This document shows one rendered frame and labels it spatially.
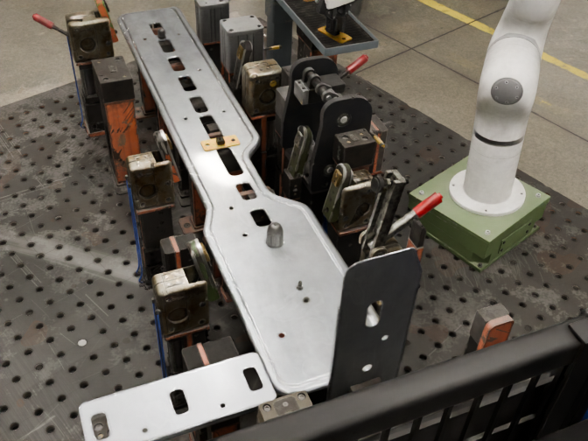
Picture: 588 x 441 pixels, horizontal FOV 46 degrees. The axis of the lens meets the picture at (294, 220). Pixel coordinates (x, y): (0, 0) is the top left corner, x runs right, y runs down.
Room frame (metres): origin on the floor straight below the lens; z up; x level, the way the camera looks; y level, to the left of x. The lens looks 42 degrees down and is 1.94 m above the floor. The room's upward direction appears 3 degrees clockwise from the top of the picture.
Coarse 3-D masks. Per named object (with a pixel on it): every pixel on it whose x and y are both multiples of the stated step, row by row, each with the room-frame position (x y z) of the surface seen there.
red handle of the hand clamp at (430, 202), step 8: (424, 200) 0.96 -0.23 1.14; (432, 200) 0.95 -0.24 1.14; (440, 200) 0.95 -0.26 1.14; (416, 208) 0.95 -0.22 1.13; (424, 208) 0.94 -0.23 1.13; (432, 208) 0.95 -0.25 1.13; (408, 216) 0.94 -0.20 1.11; (416, 216) 0.94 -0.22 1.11; (392, 224) 0.94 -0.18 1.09; (400, 224) 0.93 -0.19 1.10; (408, 224) 0.93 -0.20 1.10; (392, 232) 0.92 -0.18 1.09
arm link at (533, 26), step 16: (512, 0) 1.40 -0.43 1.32; (528, 0) 1.36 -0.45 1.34; (544, 0) 1.35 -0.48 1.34; (560, 0) 1.38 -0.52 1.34; (512, 16) 1.42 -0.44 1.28; (528, 16) 1.37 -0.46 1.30; (544, 16) 1.37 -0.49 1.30; (496, 32) 1.47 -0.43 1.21; (512, 32) 1.44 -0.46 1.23; (528, 32) 1.43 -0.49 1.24; (544, 32) 1.43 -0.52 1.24
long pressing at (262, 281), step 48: (144, 48) 1.69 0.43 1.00; (192, 48) 1.71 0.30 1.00; (192, 96) 1.47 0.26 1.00; (192, 144) 1.27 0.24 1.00; (240, 144) 1.28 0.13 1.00; (240, 240) 0.97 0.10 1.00; (288, 240) 0.98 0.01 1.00; (240, 288) 0.85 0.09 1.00; (288, 288) 0.85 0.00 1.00; (336, 288) 0.86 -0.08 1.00; (288, 336) 0.74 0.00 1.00; (384, 336) 0.75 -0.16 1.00; (288, 384) 0.65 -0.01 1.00
